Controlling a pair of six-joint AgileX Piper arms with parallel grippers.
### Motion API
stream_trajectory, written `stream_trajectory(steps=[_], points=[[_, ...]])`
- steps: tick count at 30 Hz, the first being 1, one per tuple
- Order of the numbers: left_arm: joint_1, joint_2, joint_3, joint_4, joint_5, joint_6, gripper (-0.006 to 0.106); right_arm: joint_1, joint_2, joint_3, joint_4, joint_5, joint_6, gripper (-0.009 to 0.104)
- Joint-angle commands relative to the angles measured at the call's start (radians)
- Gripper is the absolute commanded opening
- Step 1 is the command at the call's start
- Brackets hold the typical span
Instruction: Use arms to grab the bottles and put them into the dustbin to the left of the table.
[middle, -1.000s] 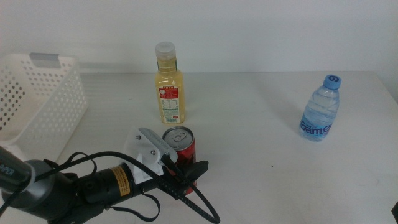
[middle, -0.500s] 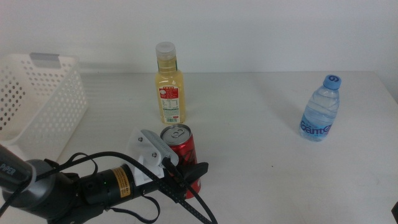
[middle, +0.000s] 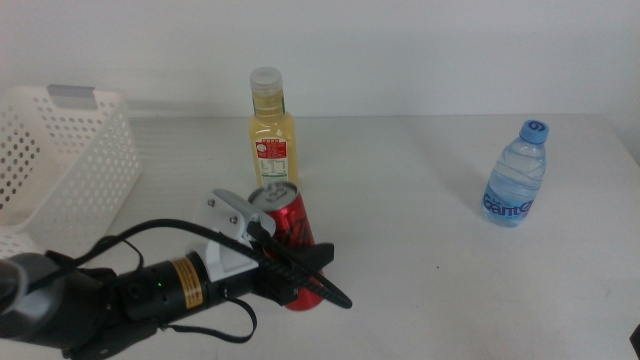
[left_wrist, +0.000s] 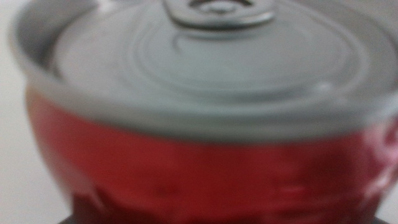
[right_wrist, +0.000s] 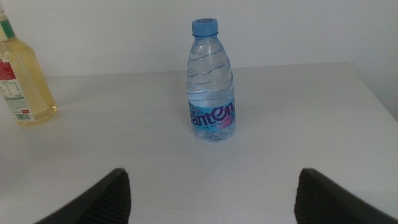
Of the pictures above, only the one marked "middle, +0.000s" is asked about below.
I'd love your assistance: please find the red soda can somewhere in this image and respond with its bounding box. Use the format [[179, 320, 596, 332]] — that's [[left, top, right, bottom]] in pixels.
[[248, 180, 326, 312]]

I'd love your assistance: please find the white perforated plastic basket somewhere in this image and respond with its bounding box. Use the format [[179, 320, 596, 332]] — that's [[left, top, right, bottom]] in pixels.
[[0, 84, 143, 261]]

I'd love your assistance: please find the clear water bottle blue cap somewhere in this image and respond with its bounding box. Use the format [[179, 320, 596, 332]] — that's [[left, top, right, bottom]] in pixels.
[[480, 118, 550, 229]]

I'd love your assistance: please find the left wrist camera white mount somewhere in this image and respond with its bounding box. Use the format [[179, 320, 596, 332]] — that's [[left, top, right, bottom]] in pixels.
[[192, 188, 277, 284]]

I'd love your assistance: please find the thin black left arm wire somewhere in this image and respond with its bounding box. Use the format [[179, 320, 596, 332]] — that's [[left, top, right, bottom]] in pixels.
[[162, 297, 259, 345]]

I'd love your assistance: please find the yellow juice bottle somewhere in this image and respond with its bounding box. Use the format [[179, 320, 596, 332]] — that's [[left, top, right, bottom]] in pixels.
[[248, 66, 300, 190]]

